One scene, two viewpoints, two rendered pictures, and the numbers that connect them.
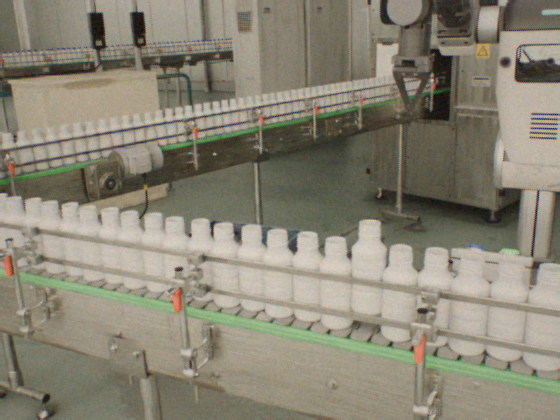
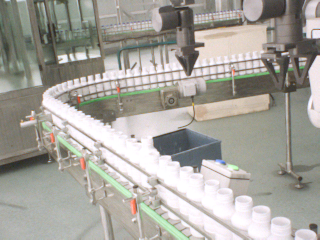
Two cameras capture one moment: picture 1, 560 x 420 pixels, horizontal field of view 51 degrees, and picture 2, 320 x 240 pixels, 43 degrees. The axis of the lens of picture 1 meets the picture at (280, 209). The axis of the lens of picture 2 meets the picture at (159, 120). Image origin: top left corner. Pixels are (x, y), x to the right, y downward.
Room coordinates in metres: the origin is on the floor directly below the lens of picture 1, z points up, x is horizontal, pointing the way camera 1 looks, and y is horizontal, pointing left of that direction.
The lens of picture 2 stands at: (-0.01, -0.91, 1.59)
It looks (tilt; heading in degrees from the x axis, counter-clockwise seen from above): 16 degrees down; 36
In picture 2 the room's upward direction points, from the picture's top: 7 degrees counter-clockwise
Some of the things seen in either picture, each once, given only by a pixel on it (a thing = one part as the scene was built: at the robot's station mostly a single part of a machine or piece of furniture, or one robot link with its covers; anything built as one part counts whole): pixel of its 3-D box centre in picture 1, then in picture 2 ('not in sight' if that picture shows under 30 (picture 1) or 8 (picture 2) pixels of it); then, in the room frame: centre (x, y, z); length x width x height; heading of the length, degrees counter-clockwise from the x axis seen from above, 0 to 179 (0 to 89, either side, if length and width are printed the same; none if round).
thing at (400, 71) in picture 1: (412, 83); (190, 61); (1.09, -0.25, 1.42); 0.07 x 0.07 x 0.09; 70
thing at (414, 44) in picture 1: (414, 44); (185, 38); (1.08, -0.25, 1.49); 0.10 x 0.07 x 0.07; 160
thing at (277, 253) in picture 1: (278, 273); (125, 158); (1.02, 0.01, 1.08); 0.06 x 0.06 x 0.17
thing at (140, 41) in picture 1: (137, 30); not in sight; (7.42, 1.65, 1.55); 0.17 x 0.15 x 0.42; 135
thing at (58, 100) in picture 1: (93, 141); (223, 71); (5.27, 1.67, 0.59); 1.10 x 0.62 x 1.18; 135
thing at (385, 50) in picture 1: (386, 61); not in sight; (4.91, -0.92, 1.22); 0.23 x 0.04 x 0.32; 45
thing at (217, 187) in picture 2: not in sight; (214, 213); (0.79, -0.46, 1.08); 0.06 x 0.06 x 0.17
